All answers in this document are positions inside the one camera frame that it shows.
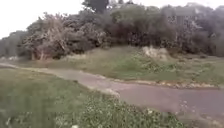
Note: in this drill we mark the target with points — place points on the grassy slope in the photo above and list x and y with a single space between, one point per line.
133 65

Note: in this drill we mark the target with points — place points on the robot's own part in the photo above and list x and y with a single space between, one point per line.
75 126

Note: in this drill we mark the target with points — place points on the pale stone mound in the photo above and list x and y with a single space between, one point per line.
154 52

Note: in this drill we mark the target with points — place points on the wood of dark trees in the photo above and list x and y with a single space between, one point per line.
126 30

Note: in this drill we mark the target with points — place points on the grass field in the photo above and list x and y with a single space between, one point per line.
50 103

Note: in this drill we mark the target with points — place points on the grey gravel path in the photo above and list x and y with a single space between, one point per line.
156 96

